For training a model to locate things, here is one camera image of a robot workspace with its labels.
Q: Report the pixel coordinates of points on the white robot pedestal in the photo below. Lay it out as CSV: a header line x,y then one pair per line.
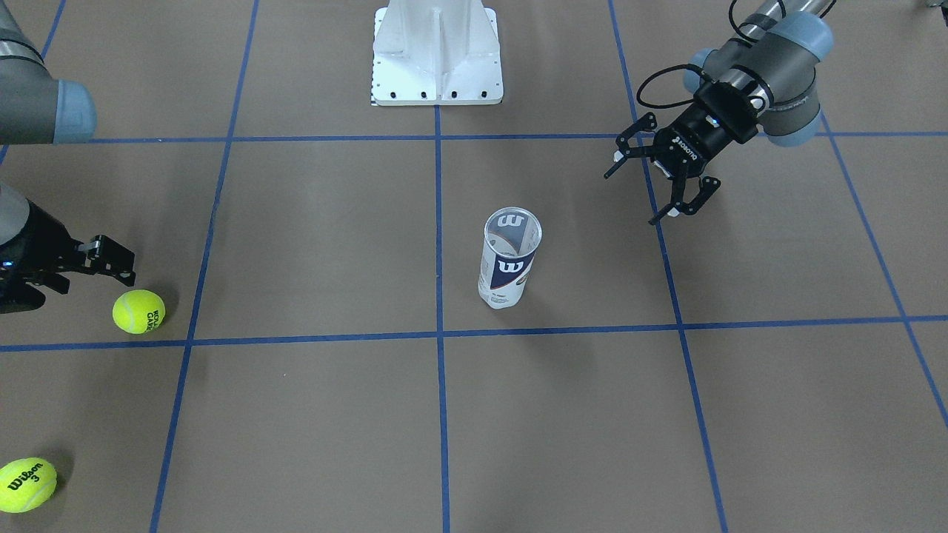
x,y
436,53

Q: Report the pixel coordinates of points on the clear tennis ball can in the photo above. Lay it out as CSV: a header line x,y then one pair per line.
x,y
511,237

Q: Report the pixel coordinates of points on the brown paper table cover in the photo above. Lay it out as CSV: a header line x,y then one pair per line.
x,y
776,363

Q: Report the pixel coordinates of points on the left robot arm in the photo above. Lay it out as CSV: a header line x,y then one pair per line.
x,y
763,80

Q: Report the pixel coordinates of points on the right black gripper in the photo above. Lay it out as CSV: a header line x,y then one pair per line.
x,y
41,248

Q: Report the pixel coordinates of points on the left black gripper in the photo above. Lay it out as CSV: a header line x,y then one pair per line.
x,y
686,145

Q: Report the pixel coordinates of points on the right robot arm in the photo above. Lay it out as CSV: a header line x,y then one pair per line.
x,y
36,108

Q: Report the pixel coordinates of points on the yellow Wilson tennis ball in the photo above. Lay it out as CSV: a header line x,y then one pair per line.
x,y
26,484

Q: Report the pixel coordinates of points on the yellow tennis ball Garros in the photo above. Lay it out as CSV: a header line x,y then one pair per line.
x,y
138,311

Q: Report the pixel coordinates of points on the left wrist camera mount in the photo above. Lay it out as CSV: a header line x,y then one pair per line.
x,y
734,109

